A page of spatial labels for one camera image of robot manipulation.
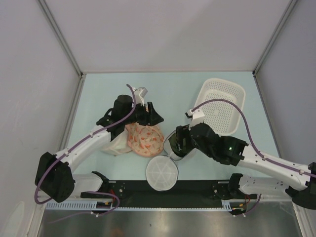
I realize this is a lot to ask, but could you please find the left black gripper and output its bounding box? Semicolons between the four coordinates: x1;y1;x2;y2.
122;101;163;126

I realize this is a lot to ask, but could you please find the white mesh laundry bag blue trim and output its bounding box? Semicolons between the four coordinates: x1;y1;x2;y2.
145;130;196;192

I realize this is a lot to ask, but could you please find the dark green bra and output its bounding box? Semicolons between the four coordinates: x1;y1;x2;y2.
166;132;191;160

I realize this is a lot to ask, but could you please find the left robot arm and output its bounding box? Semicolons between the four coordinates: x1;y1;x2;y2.
34;95;164;204

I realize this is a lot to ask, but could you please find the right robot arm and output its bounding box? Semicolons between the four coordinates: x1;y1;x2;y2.
168;123;316;210

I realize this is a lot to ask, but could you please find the floral pink mesh laundry bag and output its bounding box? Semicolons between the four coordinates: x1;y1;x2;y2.
125;123;164;158

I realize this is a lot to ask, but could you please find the plain white mesh laundry bag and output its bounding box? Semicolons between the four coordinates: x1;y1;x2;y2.
101;132;132;156

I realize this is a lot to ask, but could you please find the white perforated plastic basket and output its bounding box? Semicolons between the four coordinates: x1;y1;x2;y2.
195;78;246;136

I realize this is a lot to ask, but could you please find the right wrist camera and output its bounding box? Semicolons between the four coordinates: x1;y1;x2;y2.
185;109;205;129

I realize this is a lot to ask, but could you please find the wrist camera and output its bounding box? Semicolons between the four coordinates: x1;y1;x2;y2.
185;109;205;129
132;87;148;106

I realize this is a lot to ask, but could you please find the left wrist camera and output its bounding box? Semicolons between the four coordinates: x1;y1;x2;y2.
132;87;148;106

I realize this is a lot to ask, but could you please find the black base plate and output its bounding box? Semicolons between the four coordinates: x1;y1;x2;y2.
80;179;259;208

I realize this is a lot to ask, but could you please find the white slotted cable duct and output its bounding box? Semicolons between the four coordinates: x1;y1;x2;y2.
45;200;246;211

